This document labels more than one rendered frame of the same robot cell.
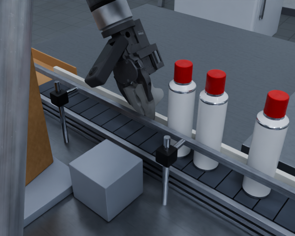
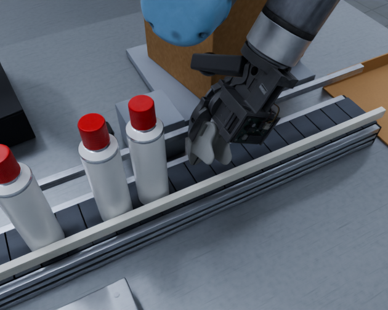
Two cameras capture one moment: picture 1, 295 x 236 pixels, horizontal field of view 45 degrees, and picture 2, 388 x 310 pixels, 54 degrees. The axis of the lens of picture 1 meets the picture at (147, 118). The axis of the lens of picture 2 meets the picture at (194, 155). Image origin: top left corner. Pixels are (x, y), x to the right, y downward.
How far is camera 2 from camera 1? 0.87 m
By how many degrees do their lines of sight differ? 77
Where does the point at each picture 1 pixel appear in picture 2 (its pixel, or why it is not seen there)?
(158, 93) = (206, 152)
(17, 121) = not seen: outside the picture
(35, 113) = (205, 47)
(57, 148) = not seen: hidden behind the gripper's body
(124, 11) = (257, 35)
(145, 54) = (226, 101)
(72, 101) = (303, 126)
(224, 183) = (76, 215)
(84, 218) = not seen: hidden behind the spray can
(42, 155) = (202, 87)
